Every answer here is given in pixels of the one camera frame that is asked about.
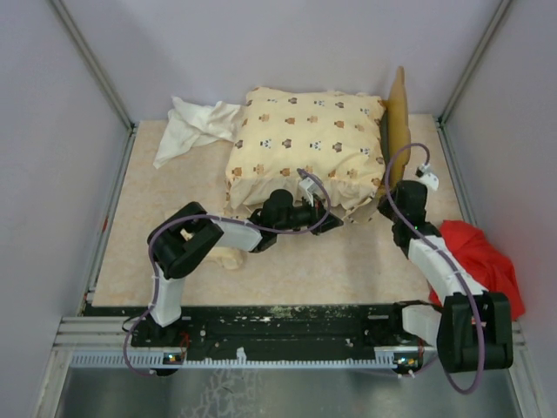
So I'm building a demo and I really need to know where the cream animal print cushion cover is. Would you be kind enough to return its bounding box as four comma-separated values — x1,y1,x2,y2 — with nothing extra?
225,87,386,216

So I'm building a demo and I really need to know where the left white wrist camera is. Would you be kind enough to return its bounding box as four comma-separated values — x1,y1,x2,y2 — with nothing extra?
299,177,319,206

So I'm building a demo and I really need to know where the small cream print pillow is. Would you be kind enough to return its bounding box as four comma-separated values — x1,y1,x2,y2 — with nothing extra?
205,247,245,270

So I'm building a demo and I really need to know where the red cloth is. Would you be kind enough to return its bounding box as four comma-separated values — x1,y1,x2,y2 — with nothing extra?
439,220,526,321

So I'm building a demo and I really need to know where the right aluminium frame post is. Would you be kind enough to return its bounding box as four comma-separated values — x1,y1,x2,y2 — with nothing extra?
437,0,514,127

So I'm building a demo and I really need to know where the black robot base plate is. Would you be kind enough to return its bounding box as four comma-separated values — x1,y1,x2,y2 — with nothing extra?
130,304,440,361

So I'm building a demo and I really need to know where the wooden pet bed frame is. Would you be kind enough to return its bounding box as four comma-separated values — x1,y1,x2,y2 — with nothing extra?
381,66,411,188

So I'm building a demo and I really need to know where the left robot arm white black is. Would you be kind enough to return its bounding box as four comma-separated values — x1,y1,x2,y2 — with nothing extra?
147,189,344,346

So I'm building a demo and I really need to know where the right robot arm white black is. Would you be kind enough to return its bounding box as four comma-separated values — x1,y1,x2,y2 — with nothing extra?
379,180,513,373

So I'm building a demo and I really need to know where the white cloth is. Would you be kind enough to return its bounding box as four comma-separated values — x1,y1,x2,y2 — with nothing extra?
153,97,245,169

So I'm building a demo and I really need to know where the white slotted cable duct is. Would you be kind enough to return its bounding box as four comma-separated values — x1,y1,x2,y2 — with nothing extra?
69,351,408,370

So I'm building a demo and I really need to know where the left aluminium frame post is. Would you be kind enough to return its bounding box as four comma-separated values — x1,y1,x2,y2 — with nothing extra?
47,0,138,131

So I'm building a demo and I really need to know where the aluminium frame post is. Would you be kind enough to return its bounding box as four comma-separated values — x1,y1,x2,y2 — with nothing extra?
47,0,138,131
437,0,514,127

